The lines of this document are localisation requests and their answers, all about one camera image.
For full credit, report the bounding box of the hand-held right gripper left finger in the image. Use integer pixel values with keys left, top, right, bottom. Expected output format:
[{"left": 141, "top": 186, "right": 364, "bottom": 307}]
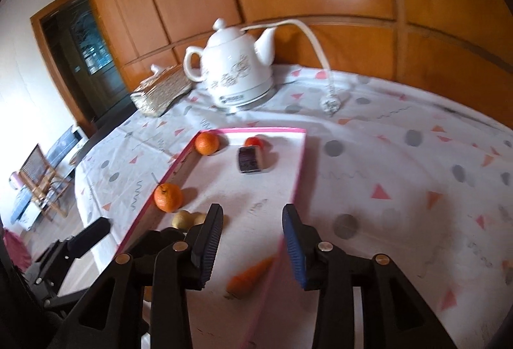
[{"left": 48, "top": 203, "right": 224, "bottom": 349}]

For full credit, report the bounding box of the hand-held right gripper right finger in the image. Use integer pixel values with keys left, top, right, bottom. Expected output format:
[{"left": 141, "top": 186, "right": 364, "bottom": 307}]
[{"left": 282, "top": 204, "right": 458, "bottom": 349}]

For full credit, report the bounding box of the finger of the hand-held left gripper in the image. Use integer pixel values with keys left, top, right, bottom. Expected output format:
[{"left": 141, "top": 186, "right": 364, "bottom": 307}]
[{"left": 66, "top": 218, "right": 112, "bottom": 258}]

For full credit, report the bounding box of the pink tray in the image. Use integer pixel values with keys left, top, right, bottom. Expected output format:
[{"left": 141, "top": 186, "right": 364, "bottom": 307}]
[{"left": 114, "top": 127, "right": 308, "bottom": 349}]

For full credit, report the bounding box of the large dark sugarcane piece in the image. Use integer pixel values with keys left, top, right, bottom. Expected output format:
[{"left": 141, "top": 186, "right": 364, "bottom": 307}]
[{"left": 238, "top": 146, "right": 264, "bottom": 174}]

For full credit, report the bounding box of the large orange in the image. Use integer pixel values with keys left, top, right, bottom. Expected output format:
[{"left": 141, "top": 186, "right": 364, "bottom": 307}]
[{"left": 195, "top": 131, "right": 220, "bottom": 156}]

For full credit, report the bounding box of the dark red cloth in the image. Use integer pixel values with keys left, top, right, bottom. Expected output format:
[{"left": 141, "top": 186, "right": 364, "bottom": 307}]
[{"left": 2, "top": 231, "right": 33, "bottom": 270}]

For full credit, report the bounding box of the carrot piece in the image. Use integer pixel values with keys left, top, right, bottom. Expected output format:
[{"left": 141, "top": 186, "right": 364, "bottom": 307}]
[{"left": 225, "top": 256, "right": 277, "bottom": 298}]

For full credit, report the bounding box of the small tangerine with stem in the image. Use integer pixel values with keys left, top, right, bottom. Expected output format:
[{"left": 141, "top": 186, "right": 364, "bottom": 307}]
[{"left": 151, "top": 172, "right": 184, "bottom": 213}]

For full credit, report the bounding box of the wooden folding rack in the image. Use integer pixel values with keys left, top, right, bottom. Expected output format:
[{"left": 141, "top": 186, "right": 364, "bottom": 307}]
[{"left": 18, "top": 143, "right": 75, "bottom": 219}]

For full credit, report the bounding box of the white patterned tablecloth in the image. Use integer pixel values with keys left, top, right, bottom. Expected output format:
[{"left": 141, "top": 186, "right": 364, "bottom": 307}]
[{"left": 74, "top": 64, "right": 513, "bottom": 349}]

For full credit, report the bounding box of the woven tissue box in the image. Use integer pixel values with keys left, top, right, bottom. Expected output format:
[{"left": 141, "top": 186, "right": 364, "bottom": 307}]
[{"left": 130, "top": 64, "right": 193, "bottom": 117}]

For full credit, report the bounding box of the wooden glass door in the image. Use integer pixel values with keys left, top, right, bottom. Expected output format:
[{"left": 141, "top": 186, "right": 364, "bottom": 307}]
[{"left": 31, "top": 0, "right": 135, "bottom": 133}]

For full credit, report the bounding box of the white ceramic electric kettle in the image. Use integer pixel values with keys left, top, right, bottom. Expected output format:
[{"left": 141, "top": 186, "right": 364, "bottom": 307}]
[{"left": 183, "top": 18, "right": 276, "bottom": 112}]

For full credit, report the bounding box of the white power cord with plug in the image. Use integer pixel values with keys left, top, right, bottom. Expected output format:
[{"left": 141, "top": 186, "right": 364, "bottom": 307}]
[{"left": 240, "top": 18, "right": 342, "bottom": 117}]

